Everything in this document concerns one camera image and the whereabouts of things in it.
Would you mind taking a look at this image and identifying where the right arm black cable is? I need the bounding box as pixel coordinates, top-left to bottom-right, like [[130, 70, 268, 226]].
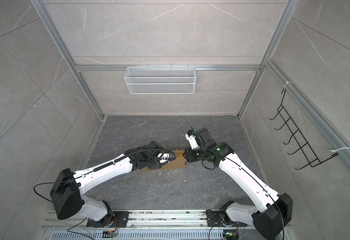
[[191, 125, 285, 240]]

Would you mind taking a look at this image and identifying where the brown cardboard box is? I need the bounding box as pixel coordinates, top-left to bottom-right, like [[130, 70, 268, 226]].
[[141, 150, 187, 172]]

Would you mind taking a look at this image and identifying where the black wire hook rack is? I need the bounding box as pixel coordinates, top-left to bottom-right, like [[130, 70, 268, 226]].
[[269, 89, 339, 170]]

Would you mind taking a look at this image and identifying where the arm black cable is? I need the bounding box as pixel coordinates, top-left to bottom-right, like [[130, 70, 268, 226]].
[[191, 125, 285, 240], [33, 148, 177, 203]]

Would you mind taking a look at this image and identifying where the aluminium frame post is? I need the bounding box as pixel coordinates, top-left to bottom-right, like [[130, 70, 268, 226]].
[[30, 0, 105, 120], [237, 0, 299, 121]]

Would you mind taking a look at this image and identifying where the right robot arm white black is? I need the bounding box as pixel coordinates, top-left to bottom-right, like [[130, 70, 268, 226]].
[[183, 129, 293, 240]]

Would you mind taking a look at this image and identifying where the aluminium frame post left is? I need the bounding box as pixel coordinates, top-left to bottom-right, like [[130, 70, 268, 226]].
[[30, 0, 105, 120]]

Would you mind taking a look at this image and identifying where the white wire mesh basket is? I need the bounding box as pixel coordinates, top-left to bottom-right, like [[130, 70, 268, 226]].
[[124, 67, 197, 95]]

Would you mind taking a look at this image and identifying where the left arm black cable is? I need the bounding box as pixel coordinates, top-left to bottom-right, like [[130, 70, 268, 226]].
[[33, 148, 177, 203]]

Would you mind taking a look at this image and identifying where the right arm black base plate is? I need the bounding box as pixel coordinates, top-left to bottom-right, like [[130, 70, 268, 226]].
[[205, 210, 248, 227]]

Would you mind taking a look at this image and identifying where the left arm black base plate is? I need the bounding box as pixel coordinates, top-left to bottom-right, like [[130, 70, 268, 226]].
[[86, 211, 130, 228]]

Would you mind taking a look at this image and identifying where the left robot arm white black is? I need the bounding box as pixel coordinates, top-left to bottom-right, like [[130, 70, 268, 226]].
[[50, 141, 176, 222]]

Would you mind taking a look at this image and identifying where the aluminium mounting rail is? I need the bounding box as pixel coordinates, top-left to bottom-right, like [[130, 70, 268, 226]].
[[36, 209, 263, 240]]

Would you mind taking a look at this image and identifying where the aluminium frame post right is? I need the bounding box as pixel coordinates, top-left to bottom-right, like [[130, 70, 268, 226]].
[[237, 0, 299, 121]]

